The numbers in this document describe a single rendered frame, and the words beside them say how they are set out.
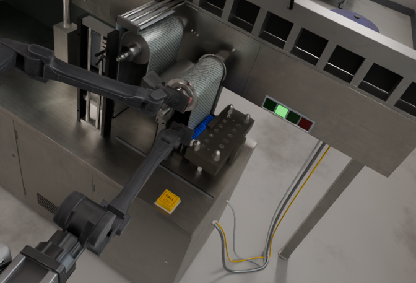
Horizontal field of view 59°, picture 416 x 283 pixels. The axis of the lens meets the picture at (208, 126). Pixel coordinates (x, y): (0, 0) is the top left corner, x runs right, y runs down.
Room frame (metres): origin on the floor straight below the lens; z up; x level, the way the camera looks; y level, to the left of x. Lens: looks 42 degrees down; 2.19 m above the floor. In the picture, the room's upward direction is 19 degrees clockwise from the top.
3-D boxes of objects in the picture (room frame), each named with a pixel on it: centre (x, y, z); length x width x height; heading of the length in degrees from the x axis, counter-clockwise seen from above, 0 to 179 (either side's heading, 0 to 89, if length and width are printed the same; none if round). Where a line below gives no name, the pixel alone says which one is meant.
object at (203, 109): (1.27, 0.05, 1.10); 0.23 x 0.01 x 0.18; 163
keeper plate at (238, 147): (1.27, -0.17, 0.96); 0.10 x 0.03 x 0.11; 163
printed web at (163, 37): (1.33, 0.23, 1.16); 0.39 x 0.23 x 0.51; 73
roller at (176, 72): (1.33, 0.22, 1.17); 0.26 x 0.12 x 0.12; 163
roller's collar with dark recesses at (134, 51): (1.23, 0.39, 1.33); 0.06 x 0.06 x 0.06; 73
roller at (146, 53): (1.38, 0.34, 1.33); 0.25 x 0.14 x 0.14; 163
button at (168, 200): (0.91, 0.06, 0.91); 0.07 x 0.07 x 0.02; 73
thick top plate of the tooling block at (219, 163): (1.28, -0.08, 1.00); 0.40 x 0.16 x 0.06; 163
